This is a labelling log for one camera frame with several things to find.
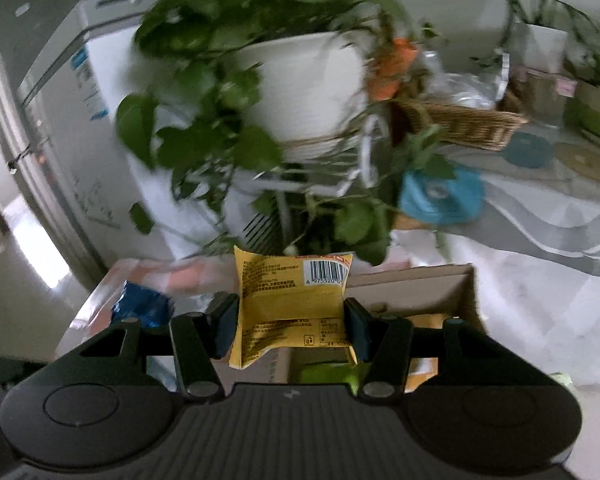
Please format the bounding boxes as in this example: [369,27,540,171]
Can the clear plastic bags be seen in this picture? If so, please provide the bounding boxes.
[418,48,512,110]

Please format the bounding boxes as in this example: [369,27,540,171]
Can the white square plant pot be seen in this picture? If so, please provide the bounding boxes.
[510,23,568,74]

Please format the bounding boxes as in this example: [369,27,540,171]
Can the white refrigerator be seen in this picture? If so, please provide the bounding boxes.
[17,0,221,268]

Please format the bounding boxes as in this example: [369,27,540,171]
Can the blue ribbon roll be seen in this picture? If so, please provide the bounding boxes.
[398,166,486,226]

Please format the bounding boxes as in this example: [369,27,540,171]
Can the wicker basket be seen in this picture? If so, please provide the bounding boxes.
[390,93,529,152]

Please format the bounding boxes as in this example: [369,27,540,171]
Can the green snack packet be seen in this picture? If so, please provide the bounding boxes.
[294,362,368,396]

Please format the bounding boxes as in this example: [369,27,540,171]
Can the yellow snack packet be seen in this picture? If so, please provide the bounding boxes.
[230,247,353,370]

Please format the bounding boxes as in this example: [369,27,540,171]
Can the pink checkered tablecloth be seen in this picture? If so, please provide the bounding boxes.
[54,253,416,386]

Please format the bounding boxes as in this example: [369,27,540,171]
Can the white metal plant stand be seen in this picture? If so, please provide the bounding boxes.
[172,113,391,260]

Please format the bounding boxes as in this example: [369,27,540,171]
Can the white patterned tablecloth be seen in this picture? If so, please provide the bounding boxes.
[392,125,600,386]

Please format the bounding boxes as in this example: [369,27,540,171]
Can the blue snack packet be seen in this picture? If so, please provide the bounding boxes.
[110,281,174,328]

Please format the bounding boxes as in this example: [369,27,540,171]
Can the large white flower pot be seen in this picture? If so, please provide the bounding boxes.
[230,30,370,162]

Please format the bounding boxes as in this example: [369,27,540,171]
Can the large pothos plant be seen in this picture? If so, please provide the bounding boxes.
[114,0,453,266]

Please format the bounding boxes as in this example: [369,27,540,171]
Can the orange striped snack packet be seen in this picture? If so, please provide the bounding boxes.
[405,313,449,392]

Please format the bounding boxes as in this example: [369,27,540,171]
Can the cardboard box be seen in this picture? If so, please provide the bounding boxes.
[274,263,488,394]

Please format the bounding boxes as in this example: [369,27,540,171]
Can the green striped plant pot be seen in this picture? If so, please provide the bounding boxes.
[566,78,600,146]

